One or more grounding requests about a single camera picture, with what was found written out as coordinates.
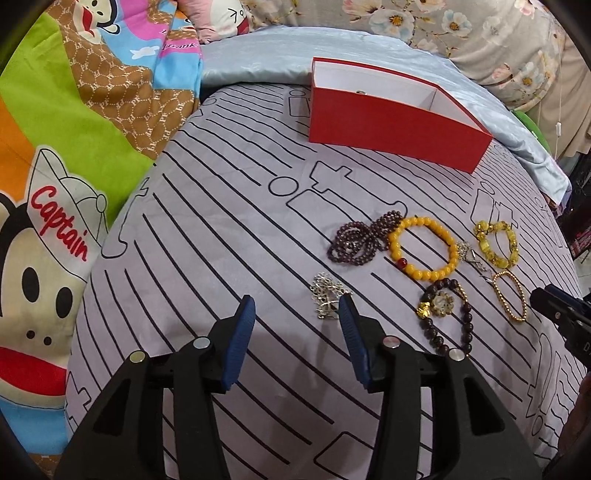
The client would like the beige curtain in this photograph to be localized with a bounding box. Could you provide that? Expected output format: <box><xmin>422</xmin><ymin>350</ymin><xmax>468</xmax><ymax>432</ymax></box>
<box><xmin>531</xmin><ymin>41</ymin><xmax>591</xmax><ymax>160</ymax></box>

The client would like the white cable with switch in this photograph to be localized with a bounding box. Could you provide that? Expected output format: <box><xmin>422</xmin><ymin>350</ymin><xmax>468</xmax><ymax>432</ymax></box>
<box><xmin>551</xmin><ymin>46</ymin><xmax>566</xmax><ymax>158</ymax></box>

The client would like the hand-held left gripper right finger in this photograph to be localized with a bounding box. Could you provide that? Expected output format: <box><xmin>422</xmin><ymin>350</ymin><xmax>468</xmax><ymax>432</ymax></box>
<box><xmin>338</xmin><ymin>295</ymin><xmax>543</xmax><ymax>480</ymax></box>

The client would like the cartoon printed blanket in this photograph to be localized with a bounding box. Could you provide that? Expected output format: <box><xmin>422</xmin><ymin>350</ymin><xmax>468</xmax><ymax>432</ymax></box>
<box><xmin>0</xmin><ymin>0</ymin><xmax>204</xmax><ymax>480</ymax></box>

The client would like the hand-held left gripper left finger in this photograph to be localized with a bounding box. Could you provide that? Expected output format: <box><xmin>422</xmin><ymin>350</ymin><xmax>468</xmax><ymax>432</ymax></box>
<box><xmin>55</xmin><ymin>295</ymin><xmax>257</xmax><ymax>480</ymax></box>

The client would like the red cardboard box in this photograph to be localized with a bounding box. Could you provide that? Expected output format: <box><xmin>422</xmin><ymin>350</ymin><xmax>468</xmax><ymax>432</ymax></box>
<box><xmin>308</xmin><ymin>57</ymin><xmax>494</xmax><ymax>174</ymax></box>

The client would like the yellow bead bracelet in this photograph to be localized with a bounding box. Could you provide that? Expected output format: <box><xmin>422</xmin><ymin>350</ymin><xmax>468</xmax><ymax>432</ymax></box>
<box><xmin>387</xmin><ymin>216</ymin><xmax>460</xmax><ymax>282</ymax></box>

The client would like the green plastic object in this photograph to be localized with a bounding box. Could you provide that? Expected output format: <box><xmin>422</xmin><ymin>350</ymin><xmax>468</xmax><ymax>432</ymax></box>
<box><xmin>512</xmin><ymin>108</ymin><xmax>550</xmax><ymax>153</ymax></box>

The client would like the yellow crystal bracelet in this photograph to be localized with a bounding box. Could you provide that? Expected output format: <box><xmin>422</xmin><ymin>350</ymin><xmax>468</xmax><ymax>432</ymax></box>
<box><xmin>474</xmin><ymin>220</ymin><xmax>519</xmax><ymax>270</ymax></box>

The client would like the light blue satin cloth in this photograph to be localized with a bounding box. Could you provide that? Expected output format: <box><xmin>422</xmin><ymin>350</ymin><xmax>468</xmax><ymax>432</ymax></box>
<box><xmin>201</xmin><ymin>18</ymin><xmax>571</xmax><ymax>204</ymax></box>

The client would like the grey striped bed sheet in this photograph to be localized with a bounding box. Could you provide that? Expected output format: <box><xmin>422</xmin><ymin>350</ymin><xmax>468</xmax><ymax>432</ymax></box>
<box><xmin>65</xmin><ymin>83</ymin><xmax>583</xmax><ymax>480</ymax></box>

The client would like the gold bead bracelet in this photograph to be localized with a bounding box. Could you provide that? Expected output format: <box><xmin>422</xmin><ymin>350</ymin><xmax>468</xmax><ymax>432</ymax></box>
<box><xmin>490</xmin><ymin>271</ymin><xmax>528</xmax><ymax>323</ymax></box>

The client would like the dark purple bead bracelet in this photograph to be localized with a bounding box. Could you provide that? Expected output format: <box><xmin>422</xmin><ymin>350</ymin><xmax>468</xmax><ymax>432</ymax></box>
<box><xmin>327</xmin><ymin>210</ymin><xmax>403</xmax><ymax>266</ymax></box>

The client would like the silver chain clasp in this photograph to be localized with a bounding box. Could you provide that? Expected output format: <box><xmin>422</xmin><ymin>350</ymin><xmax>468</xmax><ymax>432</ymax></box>
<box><xmin>457</xmin><ymin>241</ymin><xmax>494</xmax><ymax>282</ymax></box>

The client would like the floral pillow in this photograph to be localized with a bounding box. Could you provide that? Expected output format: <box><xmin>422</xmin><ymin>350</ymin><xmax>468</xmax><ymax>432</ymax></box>
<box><xmin>240</xmin><ymin>0</ymin><xmax>573</xmax><ymax>109</ymax></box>

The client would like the dark brown bead bracelet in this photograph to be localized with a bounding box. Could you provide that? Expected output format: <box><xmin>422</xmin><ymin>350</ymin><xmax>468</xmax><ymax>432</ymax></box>
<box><xmin>417</xmin><ymin>277</ymin><xmax>474</xmax><ymax>358</ymax></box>

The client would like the pink plush pillow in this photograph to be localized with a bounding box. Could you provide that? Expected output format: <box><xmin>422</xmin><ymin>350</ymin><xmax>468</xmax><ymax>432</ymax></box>
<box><xmin>178</xmin><ymin>0</ymin><xmax>252</xmax><ymax>44</ymax></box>

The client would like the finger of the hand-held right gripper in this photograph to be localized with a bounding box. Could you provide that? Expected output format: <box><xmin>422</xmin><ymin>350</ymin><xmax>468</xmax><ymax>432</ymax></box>
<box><xmin>529</xmin><ymin>284</ymin><xmax>591</xmax><ymax>325</ymax></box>

